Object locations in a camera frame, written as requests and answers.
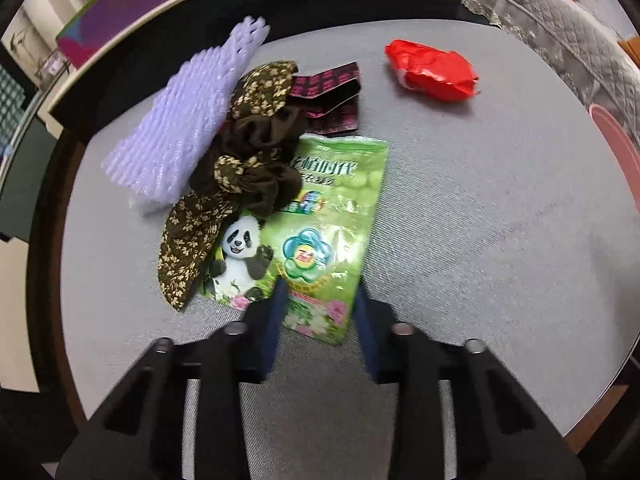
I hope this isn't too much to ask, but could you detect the brown floral scrunchie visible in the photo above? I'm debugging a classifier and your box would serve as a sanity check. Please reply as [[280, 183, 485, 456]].
[[157, 61, 306, 311]]

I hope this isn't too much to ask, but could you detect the green panda detergent pouch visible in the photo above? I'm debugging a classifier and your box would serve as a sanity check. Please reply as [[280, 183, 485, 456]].
[[200, 134, 388, 344]]

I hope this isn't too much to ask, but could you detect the purple foam fruit net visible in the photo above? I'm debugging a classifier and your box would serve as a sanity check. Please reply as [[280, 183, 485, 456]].
[[102, 16, 270, 211]]

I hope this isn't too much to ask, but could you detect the grey quilted sofa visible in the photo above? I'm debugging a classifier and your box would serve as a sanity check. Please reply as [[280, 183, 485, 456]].
[[463, 0, 639, 143]]

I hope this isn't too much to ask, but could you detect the white marble coffee table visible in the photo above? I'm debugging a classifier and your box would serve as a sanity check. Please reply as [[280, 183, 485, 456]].
[[46, 0, 469, 137]]

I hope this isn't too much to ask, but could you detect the white and green TV cabinet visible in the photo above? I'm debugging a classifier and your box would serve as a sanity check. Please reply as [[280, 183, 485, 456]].
[[1, 70, 56, 393]]

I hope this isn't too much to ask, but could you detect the red wrapper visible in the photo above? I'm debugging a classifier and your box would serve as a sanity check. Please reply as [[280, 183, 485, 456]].
[[385, 39, 478, 103]]

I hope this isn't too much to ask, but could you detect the pink trash bin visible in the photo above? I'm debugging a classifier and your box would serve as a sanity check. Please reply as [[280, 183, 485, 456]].
[[588, 104, 640, 208]]

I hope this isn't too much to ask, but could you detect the colourful gift box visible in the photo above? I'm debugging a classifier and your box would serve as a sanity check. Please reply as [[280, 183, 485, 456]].
[[54, 0, 227, 70]]

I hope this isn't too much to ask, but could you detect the grey felt table mat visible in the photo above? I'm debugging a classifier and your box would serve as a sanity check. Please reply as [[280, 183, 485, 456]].
[[61, 21, 639, 432]]

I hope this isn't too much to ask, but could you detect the black pink snack wrapper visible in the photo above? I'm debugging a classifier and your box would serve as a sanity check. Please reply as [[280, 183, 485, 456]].
[[286, 62, 361, 136]]

